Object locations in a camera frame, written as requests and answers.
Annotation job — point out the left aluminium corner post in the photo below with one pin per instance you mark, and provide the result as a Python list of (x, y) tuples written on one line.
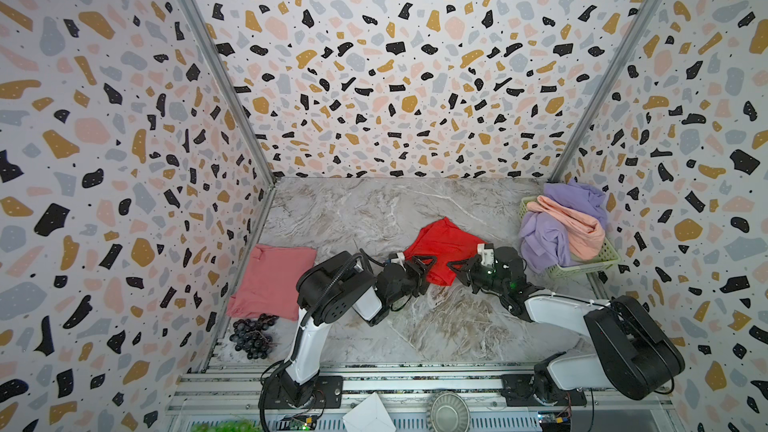
[(209, 52)]

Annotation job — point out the white paper sheet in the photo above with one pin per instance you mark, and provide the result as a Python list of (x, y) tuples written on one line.
[(370, 415)]

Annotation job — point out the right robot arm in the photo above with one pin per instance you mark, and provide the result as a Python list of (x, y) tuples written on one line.
[(631, 354)]

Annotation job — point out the green artificial grass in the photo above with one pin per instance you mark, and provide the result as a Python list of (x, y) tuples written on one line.
[(227, 426)]

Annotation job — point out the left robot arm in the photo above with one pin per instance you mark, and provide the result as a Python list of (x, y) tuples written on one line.
[(329, 290)]

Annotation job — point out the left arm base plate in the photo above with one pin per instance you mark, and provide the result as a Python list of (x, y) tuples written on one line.
[(320, 391)]

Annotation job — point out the green plastic basket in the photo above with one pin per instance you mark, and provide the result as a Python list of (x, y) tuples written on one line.
[(594, 264)]

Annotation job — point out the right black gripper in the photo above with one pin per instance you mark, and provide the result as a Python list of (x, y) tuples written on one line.
[(475, 270)]

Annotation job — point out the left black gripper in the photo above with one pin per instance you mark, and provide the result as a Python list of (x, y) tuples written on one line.
[(418, 274)]

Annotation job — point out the red t-shirt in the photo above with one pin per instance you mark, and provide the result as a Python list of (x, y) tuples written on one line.
[(445, 241)]

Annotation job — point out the folded pink t-shirt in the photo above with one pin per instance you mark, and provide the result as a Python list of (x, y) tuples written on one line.
[(269, 282)]

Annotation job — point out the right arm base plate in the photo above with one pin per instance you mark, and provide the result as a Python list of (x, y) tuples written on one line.
[(534, 389)]

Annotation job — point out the black grape bunch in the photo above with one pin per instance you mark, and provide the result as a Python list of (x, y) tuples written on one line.
[(252, 337)]

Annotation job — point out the small electronics board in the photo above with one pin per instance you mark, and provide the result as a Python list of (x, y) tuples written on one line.
[(298, 423)]

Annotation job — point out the aluminium corner post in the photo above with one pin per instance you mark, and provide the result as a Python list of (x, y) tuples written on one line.
[(209, 52), (623, 54)]

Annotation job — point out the round grey metal disc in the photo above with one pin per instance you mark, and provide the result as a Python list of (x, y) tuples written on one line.
[(448, 412)]

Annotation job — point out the purple t-shirt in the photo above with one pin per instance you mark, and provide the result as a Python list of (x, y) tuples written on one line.
[(582, 197)]

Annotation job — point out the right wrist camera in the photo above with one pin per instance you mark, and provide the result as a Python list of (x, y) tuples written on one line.
[(486, 254)]

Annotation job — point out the peach t-shirt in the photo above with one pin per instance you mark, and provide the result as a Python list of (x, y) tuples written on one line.
[(584, 232)]

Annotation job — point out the aluminium frame rail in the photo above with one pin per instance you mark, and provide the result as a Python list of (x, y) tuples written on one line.
[(232, 394)]

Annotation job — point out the right aluminium corner post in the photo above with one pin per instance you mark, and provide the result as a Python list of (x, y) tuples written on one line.
[(623, 54)]

